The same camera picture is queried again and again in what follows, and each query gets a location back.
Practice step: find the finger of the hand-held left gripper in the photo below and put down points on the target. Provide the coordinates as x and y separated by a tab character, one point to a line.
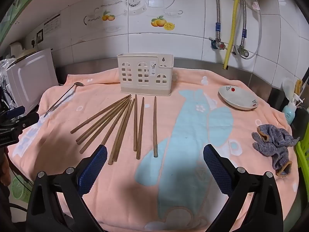
29	121
15	111

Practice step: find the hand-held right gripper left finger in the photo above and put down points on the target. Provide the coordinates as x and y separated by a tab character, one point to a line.
93	169

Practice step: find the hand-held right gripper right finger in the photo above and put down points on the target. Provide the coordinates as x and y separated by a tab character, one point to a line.
217	171

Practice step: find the group of wooden chopsticks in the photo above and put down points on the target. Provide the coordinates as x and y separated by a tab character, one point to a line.
120	125

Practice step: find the cream plastic utensil holder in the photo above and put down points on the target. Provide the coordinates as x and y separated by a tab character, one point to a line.
144	84

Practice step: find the white countertop appliance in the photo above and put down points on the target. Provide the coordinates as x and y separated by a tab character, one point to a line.
31	82

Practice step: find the peach printed towel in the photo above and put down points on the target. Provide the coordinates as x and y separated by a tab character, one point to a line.
193	125

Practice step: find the green lemon print cloth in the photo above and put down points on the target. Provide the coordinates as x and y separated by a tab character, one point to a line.
19	188

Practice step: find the metal spoon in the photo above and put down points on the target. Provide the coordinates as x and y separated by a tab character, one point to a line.
79	84

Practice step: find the grey dish rag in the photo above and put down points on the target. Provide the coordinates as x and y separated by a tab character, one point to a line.
272	140

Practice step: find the white ceramic bowl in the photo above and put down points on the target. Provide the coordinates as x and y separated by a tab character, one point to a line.
236	99

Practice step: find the green plastic rack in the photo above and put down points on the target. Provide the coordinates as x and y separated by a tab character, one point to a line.
304	164

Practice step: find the light blue soap bottle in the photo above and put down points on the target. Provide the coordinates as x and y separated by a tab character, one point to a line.
289	113

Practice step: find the white plastic spatula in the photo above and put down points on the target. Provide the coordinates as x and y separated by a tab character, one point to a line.
287	85

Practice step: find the metal angle valve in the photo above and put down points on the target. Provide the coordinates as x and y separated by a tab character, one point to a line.
241	51

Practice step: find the wall socket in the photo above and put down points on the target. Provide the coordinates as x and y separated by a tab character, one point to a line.
39	36

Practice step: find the wall label sticker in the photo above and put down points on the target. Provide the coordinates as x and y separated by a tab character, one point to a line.
52	24

